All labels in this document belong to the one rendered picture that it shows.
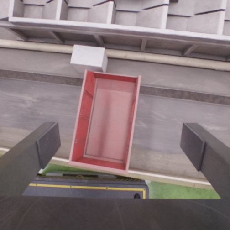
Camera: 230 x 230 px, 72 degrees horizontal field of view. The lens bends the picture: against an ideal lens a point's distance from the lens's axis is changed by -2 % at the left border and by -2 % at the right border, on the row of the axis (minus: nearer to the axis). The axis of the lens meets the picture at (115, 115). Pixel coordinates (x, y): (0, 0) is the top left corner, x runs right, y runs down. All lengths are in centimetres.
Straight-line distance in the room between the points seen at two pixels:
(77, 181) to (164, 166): 64
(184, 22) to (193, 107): 31
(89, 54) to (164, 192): 124
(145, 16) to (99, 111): 38
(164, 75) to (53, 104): 49
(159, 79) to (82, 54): 33
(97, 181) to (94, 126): 52
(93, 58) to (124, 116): 26
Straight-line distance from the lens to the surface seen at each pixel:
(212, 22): 64
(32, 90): 80
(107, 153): 67
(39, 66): 82
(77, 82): 74
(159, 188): 150
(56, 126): 16
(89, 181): 113
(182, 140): 17
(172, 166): 70
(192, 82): 75
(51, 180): 121
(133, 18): 64
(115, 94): 68
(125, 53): 71
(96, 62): 63
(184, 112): 71
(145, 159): 67
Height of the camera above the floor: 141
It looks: 82 degrees down
